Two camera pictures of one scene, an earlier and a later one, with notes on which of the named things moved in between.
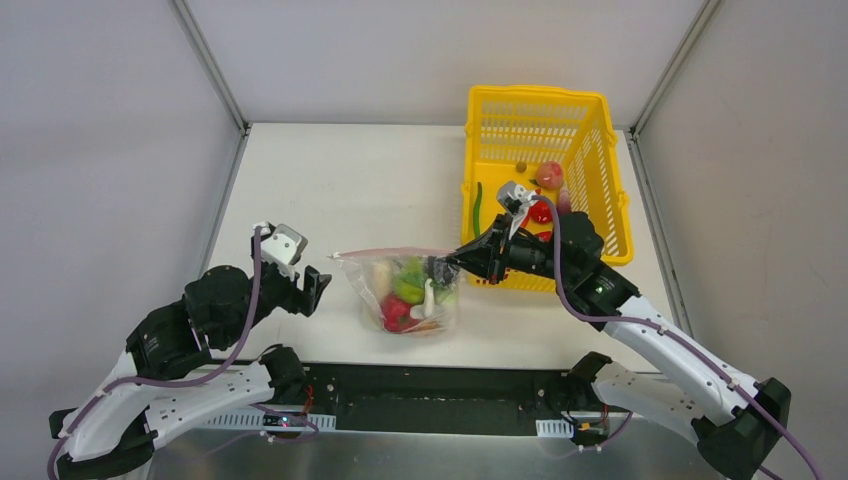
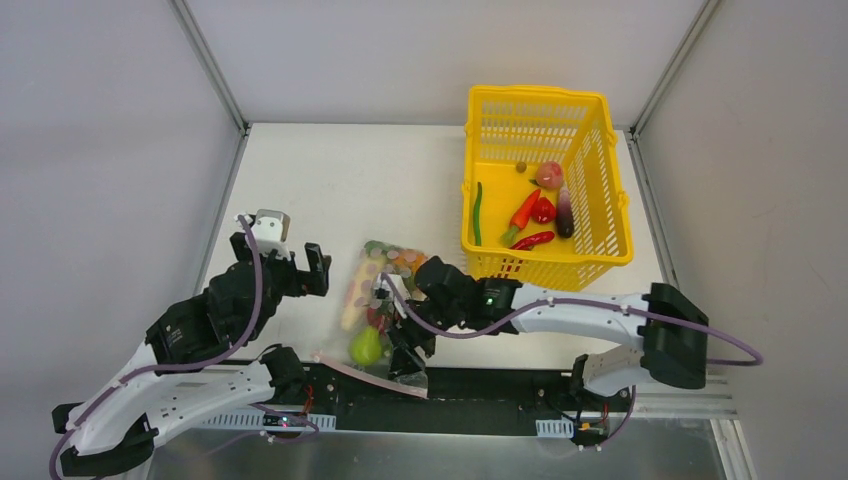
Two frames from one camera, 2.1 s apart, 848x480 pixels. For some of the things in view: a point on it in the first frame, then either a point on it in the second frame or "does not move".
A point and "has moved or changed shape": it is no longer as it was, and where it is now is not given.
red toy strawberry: (541, 211) does not move
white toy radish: (428, 308) has moved or changed shape
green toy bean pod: (476, 211) does not move
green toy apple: (410, 285) has moved or changed shape
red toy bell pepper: (397, 315) has moved or changed shape
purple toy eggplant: (564, 203) does not move
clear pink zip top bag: (395, 286) has moved or changed shape
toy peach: (549, 174) does not move
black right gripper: (497, 249) → (407, 329)
